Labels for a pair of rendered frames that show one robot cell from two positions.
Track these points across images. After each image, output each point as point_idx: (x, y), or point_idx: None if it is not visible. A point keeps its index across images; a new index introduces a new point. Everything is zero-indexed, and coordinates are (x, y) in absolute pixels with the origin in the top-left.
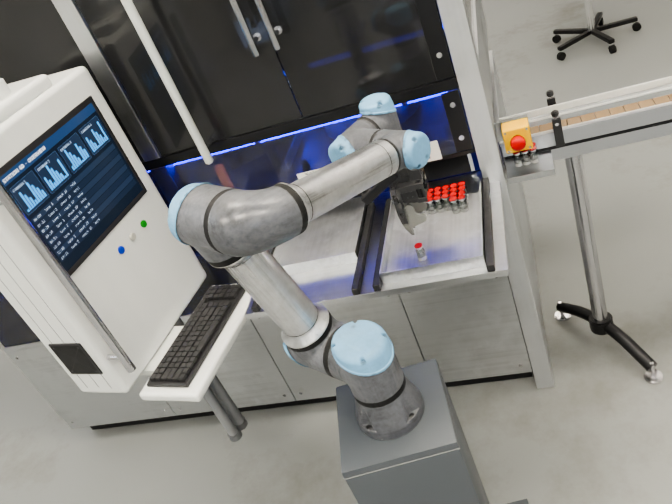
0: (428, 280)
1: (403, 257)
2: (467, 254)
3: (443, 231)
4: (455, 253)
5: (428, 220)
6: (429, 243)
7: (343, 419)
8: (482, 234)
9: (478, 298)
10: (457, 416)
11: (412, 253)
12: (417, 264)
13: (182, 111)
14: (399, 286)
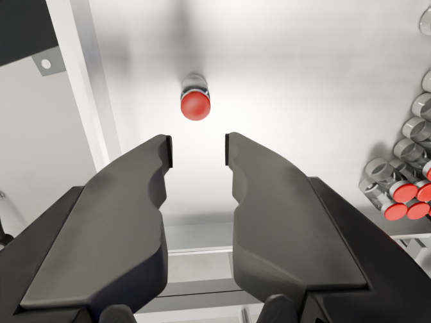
0: (89, 109)
1: (222, 11)
2: (185, 197)
3: (306, 138)
4: (195, 172)
5: (390, 91)
6: (267, 102)
7: None
8: (214, 248)
9: None
10: (40, 52)
11: (235, 47)
12: (169, 70)
13: None
14: (56, 7)
